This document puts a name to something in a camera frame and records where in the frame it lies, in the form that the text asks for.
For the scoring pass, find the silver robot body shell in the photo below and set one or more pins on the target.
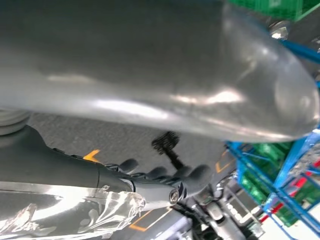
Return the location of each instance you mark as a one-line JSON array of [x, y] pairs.
[[149, 66]]

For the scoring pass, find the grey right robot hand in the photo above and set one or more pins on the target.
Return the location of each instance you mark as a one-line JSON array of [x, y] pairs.
[[50, 185]]

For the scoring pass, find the green plastic crate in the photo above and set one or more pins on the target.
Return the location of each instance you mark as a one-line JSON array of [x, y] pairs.
[[252, 188], [275, 8]]

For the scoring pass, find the red barrier tape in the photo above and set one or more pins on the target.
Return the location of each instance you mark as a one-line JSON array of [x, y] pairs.
[[299, 182]]

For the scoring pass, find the blue metal shelf rack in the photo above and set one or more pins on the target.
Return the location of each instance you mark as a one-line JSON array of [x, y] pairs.
[[277, 189]]

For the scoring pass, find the grey robot foot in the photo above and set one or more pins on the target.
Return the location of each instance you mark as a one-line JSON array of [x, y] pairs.
[[220, 212]]

